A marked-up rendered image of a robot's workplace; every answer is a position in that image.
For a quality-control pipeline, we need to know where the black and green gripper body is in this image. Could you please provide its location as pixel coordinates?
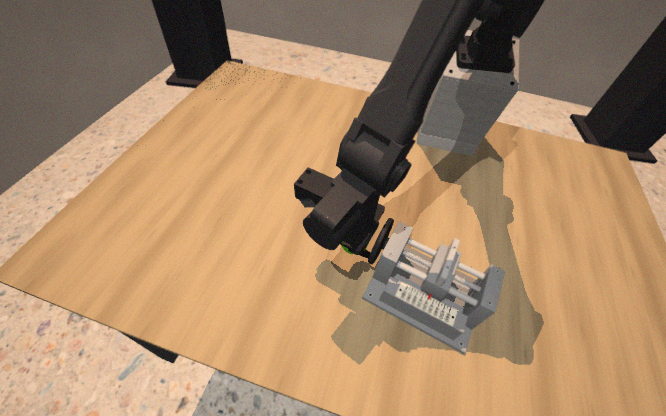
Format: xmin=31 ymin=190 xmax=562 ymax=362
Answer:
xmin=340 ymin=204 xmax=385 ymax=255

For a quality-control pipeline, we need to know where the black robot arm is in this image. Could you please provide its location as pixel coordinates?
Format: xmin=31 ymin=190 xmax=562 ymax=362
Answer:
xmin=294 ymin=0 xmax=545 ymax=250

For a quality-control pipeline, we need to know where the grey slide clamp with black handwheel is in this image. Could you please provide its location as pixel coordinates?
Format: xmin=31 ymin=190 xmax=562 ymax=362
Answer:
xmin=359 ymin=218 xmax=505 ymax=354

